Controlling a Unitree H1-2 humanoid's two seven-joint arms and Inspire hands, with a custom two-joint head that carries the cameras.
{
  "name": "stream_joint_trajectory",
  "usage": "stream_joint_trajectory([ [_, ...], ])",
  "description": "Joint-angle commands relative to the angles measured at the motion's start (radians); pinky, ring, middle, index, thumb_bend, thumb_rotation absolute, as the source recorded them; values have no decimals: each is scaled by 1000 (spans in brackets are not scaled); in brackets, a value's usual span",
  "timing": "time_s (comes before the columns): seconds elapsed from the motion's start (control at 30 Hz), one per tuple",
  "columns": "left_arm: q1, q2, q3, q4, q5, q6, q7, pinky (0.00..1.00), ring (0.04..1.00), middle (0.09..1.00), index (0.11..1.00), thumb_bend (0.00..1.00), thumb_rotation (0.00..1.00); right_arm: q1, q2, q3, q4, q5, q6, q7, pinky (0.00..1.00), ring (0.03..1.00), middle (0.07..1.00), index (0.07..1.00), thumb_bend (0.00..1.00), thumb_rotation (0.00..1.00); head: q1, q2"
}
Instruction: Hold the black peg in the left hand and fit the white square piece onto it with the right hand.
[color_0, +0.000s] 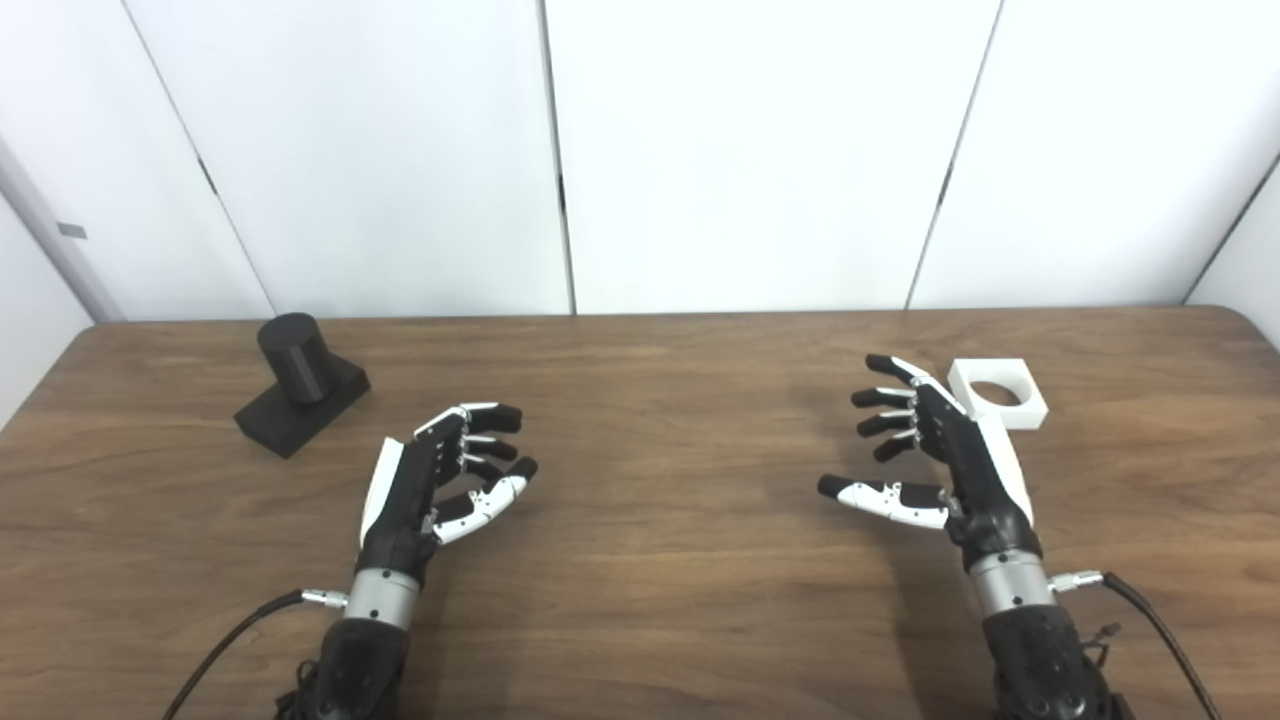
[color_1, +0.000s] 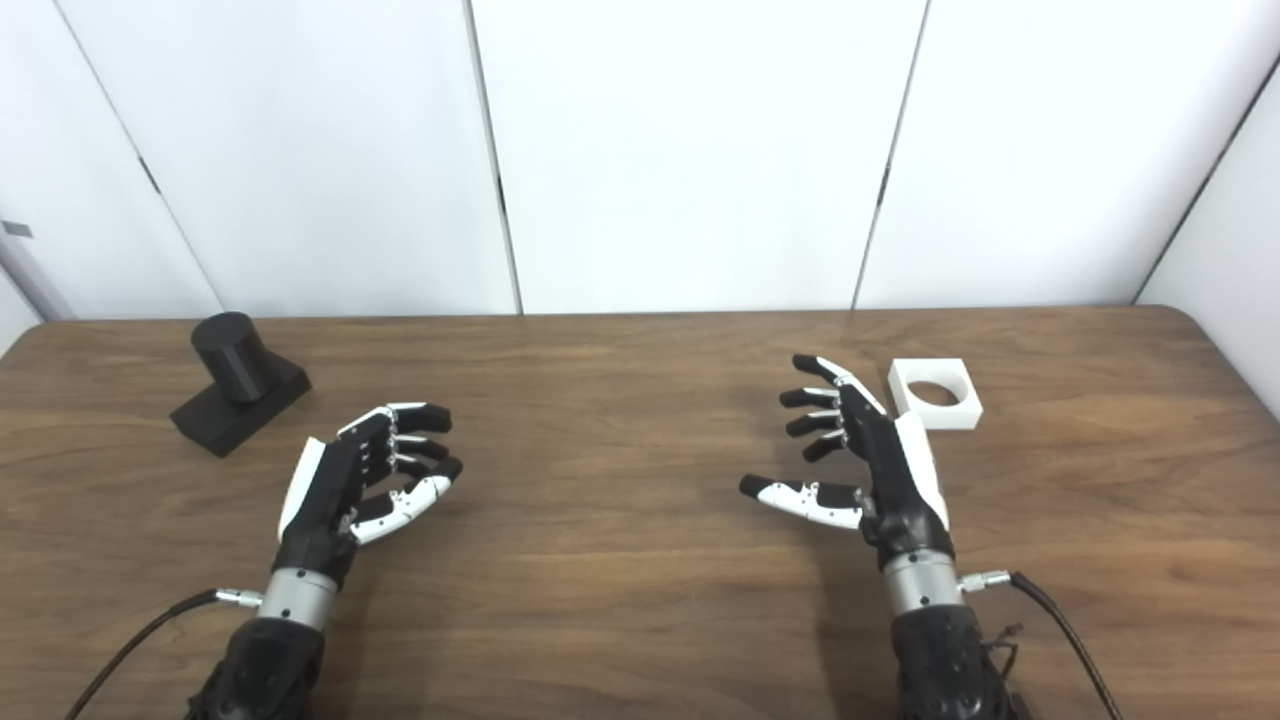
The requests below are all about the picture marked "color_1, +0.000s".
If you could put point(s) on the white and black right hand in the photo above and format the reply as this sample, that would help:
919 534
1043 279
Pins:
900 490

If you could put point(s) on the white and black left hand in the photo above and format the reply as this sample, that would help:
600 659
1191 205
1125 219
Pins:
320 490

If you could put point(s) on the white square piece with hole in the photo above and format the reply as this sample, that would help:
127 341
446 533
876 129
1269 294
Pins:
960 412

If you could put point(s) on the black peg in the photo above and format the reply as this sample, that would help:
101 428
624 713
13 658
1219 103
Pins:
235 360

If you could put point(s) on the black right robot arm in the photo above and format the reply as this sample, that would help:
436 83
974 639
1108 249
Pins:
945 660

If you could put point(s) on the grey wall corner post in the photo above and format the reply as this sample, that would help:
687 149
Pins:
35 285

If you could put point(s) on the small grey wall label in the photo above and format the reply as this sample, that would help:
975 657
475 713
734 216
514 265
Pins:
16 229

